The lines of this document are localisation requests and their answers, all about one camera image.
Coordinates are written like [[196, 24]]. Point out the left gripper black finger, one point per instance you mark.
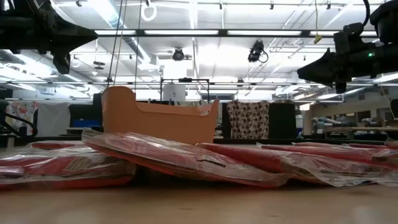
[[81, 37]]

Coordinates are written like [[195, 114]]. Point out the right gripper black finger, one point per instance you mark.
[[320, 70]]

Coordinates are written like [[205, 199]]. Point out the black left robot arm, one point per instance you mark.
[[18, 28]]

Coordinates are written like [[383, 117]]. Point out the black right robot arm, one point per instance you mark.
[[388, 56]]

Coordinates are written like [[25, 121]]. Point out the wooden workbench with clutter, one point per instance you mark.
[[357, 128]]

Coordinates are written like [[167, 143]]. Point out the black cabinet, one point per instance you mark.
[[281, 121]]

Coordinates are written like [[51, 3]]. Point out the black monitor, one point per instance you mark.
[[84, 112]]

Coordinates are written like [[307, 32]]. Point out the plain white cloth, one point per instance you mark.
[[53, 119]]

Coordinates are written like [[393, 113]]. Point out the floral white cloth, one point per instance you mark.
[[21, 112]]

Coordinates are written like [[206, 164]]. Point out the blue box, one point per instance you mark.
[[87, 123]]

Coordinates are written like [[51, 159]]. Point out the brown white patterned cloth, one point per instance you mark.
[[248, 119]]

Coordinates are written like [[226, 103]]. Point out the round black ceiling lamp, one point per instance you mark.
[[178, 55]]

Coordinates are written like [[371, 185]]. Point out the orange plastic basket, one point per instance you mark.
[[155, 124]]

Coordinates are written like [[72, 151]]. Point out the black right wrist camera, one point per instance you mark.
[[348, 37]]

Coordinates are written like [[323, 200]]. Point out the wooden post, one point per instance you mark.
[[308, 124]]

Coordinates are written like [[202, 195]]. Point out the black hanging overhead camera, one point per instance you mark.
[[255, 51]]

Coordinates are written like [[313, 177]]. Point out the black metal stand frame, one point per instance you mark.
[[185, 80]]

